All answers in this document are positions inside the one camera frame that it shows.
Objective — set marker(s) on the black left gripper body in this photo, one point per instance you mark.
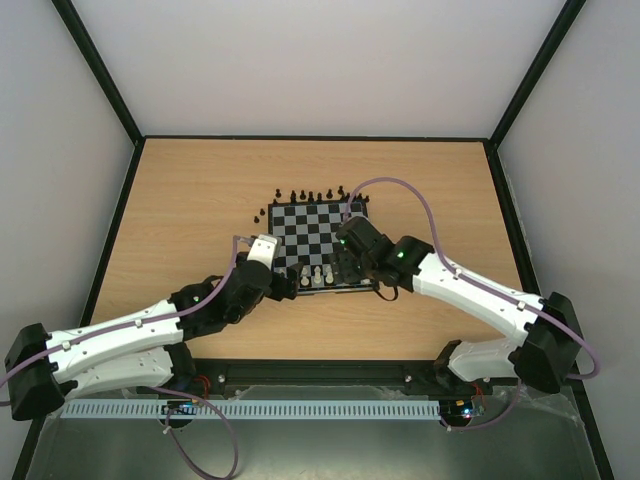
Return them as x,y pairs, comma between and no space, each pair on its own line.
278,292

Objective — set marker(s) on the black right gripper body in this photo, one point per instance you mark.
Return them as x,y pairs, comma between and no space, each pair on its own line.
351,267

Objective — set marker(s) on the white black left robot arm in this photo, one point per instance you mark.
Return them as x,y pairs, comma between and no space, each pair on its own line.
147,348

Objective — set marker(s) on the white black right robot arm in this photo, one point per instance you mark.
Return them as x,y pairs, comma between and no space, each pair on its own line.
541,336

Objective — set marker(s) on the black chess piece row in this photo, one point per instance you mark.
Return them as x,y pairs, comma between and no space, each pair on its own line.
339,194

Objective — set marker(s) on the white bishop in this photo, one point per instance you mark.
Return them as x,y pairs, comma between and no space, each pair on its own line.
317,277

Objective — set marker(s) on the black white chessboard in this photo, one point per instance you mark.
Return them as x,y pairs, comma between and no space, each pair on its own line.
308,235

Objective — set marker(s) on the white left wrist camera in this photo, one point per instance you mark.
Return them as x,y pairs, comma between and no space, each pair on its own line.
265,249

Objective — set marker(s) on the black front frame rail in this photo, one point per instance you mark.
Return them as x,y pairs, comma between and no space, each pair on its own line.
320,372

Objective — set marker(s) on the white slotted cable duct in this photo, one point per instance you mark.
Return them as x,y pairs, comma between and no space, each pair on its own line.
421,410

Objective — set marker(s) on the black frame post left rear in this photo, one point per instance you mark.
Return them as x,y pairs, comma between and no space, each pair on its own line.
90,53

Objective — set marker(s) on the black frame post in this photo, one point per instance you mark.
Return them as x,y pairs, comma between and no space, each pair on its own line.
558,31
90,53

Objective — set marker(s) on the black frame post right rear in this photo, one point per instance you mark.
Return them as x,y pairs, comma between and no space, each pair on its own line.
558,31

